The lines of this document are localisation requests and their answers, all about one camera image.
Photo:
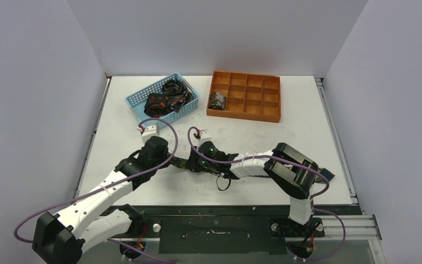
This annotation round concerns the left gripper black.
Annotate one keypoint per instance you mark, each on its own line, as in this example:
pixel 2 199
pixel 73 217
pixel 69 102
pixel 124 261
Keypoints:
pixel 166 157

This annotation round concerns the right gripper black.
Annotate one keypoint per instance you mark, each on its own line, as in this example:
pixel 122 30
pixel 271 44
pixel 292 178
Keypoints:
pixel 200 148

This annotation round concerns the blue yellow floral tie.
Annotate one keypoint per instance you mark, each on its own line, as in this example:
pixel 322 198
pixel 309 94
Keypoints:
pixel 185 164

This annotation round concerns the orange wooden compartment tray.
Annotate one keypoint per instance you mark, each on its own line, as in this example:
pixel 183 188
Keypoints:
pixel 248 96

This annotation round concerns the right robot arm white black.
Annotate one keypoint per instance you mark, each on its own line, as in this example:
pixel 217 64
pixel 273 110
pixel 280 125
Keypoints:
pixel 293 172

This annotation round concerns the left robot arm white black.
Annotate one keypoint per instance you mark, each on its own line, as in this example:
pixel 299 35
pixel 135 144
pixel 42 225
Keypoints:
pixel 64 236

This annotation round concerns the black orange patterned tie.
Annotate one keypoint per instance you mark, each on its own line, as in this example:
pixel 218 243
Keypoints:
pixel 158 105

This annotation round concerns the dark patterned tie in basket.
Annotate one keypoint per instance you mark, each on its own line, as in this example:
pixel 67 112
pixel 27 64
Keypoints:
pixel 177 93

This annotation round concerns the rolled dark patterned tie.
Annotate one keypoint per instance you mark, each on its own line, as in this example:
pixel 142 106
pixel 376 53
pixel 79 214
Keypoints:
pixel 217 101

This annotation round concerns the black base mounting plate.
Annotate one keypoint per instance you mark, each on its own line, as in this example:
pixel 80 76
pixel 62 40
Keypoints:
pixel 209 229

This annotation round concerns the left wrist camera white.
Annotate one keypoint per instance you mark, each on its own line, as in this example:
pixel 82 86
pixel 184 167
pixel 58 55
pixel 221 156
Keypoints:
pixel 147 132

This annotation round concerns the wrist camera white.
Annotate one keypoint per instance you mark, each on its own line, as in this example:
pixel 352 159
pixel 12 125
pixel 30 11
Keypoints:
pixel 202 136
pixel 147 132

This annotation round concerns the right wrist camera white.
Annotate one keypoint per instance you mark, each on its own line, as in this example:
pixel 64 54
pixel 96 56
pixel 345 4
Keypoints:
pixel 202 136

